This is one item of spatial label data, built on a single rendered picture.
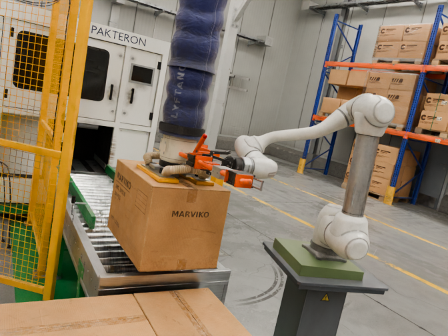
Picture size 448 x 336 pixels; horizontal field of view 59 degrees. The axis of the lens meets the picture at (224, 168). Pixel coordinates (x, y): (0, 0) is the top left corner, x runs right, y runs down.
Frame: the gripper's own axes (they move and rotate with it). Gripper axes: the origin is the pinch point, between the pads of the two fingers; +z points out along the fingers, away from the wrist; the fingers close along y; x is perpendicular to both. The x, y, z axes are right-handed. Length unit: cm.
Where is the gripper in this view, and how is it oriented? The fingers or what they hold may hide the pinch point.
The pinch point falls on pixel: (201, 161)
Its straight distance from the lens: 179.0
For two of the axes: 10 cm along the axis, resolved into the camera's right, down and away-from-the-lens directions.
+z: -8.6, -0.9, -5.1
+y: -1.9, 9.7, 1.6
